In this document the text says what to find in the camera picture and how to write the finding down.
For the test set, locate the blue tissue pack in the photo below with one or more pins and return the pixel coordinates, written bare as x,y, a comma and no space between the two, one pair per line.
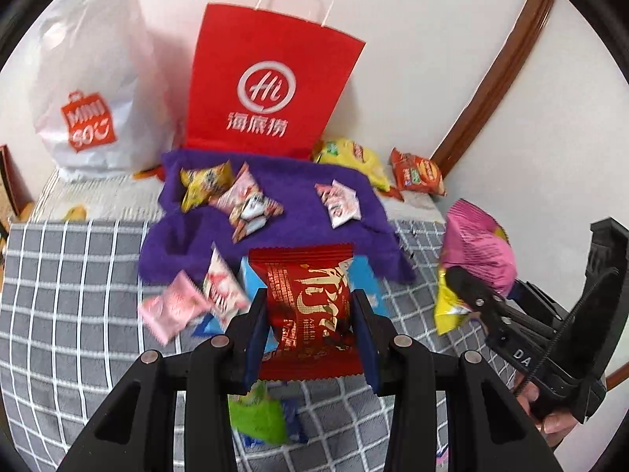
360,274

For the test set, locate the orange Lays chips bag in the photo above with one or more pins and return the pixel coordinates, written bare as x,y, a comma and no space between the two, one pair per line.
416,174

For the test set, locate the pink panda snack packet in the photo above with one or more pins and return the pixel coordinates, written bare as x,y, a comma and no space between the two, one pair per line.
247,207

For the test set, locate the pink yellow snack bag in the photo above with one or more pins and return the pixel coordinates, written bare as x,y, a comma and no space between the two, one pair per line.
475,241

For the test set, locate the purple towel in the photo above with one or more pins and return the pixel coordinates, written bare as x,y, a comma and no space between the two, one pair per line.
182,241

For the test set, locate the green blue snack packet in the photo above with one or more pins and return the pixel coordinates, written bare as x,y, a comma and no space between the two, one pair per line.
261,419

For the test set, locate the fruit print newspaper sheet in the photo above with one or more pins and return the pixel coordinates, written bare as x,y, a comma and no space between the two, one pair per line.
104,199

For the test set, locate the red Haidilao paper bag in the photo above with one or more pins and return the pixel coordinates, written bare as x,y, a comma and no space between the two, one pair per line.
264,82

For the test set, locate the yellow Lays chips bag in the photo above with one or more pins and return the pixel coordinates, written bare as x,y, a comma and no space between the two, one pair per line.
348,153

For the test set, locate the white Miniso plastic bag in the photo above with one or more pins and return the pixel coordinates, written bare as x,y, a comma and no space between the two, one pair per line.
98,100

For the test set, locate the white pink snack packet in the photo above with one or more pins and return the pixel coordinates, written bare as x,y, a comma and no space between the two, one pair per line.
224,294

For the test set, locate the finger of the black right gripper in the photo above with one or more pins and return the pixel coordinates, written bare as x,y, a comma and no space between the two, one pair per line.
488,305
514,348

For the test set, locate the yellow crispy snack packet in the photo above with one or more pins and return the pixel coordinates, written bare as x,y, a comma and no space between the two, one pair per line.
205,184

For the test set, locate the framed picture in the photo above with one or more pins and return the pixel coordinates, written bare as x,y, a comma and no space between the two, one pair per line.
11,203

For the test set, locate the grey checked blanket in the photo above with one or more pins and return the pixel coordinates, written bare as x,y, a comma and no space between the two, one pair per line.
70,329

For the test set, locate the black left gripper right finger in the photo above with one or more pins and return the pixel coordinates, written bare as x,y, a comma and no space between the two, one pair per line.
487,428

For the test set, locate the brown wooden door frame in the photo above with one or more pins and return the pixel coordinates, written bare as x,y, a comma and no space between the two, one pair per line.
495,85

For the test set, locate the light pink snack packet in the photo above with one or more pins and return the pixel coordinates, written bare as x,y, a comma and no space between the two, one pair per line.
171,311

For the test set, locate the pink Lotso candy packet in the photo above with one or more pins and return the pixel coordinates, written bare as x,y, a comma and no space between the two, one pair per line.
340,201

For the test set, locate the red snack packet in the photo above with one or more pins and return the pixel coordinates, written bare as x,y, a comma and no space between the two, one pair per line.
309,311

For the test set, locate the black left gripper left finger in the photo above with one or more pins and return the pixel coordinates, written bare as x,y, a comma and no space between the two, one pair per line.
134,427

